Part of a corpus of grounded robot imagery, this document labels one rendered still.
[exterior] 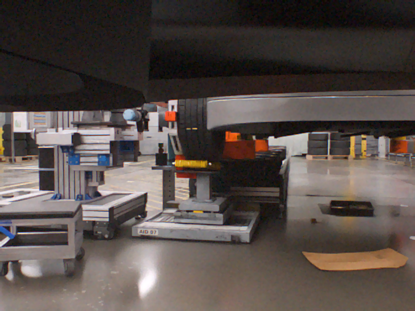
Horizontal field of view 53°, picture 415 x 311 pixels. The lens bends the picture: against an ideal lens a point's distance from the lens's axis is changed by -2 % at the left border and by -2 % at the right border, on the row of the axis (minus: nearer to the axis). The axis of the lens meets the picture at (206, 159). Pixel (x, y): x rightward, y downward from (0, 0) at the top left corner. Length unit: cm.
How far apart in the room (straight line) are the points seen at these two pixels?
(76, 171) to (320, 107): 195
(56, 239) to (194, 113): 119
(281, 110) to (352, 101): 34
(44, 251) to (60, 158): 125
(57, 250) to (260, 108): 125
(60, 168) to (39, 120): 40
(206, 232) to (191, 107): 86
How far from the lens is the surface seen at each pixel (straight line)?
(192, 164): 305
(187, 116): 287
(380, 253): 273
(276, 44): 66
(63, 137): 301
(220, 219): 299
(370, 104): 213
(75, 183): 334
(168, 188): 390
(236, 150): 360
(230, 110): 219
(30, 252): 229
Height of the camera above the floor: 71
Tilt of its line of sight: 3 degrees down
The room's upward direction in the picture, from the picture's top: straight up
